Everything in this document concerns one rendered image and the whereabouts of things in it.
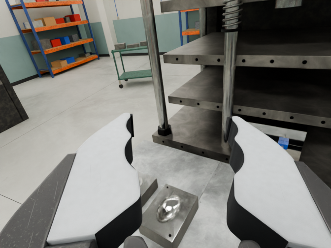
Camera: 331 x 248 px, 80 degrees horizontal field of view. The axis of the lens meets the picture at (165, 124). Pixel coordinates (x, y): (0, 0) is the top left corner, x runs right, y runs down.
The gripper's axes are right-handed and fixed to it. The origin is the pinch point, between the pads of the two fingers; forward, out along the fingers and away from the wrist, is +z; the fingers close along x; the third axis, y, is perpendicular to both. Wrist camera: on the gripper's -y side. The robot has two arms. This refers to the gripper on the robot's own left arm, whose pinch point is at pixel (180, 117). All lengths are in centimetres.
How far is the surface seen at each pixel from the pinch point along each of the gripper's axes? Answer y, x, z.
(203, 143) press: 64, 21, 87
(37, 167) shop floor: 168, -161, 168
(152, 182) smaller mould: 61, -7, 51
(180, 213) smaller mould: 58, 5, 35
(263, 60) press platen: 13, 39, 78
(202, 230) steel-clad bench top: 64, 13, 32
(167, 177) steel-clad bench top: 66, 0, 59
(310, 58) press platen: 10, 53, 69
